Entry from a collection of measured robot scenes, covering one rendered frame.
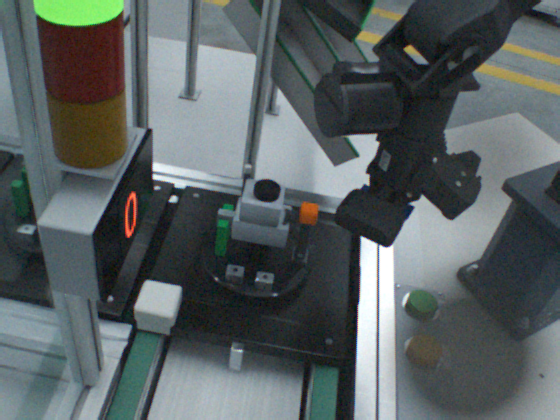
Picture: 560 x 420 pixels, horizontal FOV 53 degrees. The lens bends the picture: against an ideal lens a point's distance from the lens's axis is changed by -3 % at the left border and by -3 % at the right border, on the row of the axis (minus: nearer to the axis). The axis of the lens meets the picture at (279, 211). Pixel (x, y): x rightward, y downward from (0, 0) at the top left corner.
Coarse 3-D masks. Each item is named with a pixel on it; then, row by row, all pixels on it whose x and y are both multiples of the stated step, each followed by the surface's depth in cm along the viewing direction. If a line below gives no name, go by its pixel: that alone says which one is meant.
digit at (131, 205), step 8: (136, 168) 42; (136, 176) 42; (128, 184) 40; (136, 184) 43; (128, 192) 41; (136, 192) 43; (120, 200) 39; (128, 200) 41; (136, 200) 43; (120, 208) 39; (128, 208) 42; (136, 208) 44; (120, 216) 40; (128, 216) 42; (136, 216) 44; (120, 224) 40; (128, 224) 42; (136, 224) 45; (120, 232) 41; (128, 232) 43; (128, 240) 43; (128, 248) 44
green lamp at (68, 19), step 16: (48, 0) 29; (64, 0) 29; (80, 0) 29; (96, 0) 30; (112, 0) 31; (48, 16) 30; (64, 16) 30; (80, 16) 30; (96, 16) 30; (112, 16) 31
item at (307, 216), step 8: (304, 208) 65; (312, 208) 65; (288, 216) 66; (296, 216) 66; (304, 216) 65; (312, 216) 65; (304, 224) 66; (312, 224) 66; (304, 232) 67; (304, 240) 68; (304, 248) 69; (296, 256) 70; (304, 256) 70
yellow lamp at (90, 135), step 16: (48, 96) 34; (112, 96) 35; (48, 112) 35; (64, 112) 34; (80, 112) 34; (96, 112) 34; (112, 112) 35; (64, 128) 35; (80, 128) 35; (96, 128) 35; (112, 128) 36; (64, 144) 36; (80, 144) 35; (96, 144) 36; (112, 144) 37; (64, 160) 37; (80, 160) 36; (96, 160) 37; (112, 160) 37
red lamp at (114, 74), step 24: (48, 24) 30; (96, 24) 31; (120, 24) 32; (48, 48) 31; (72, 48) 31; (96, 48) 32; (120, 48) 33; (48, 72) 33; (72, 72) 32; (96, 72) 33; (120, 72) 34; (72, 96) 33; (96, 96) 34
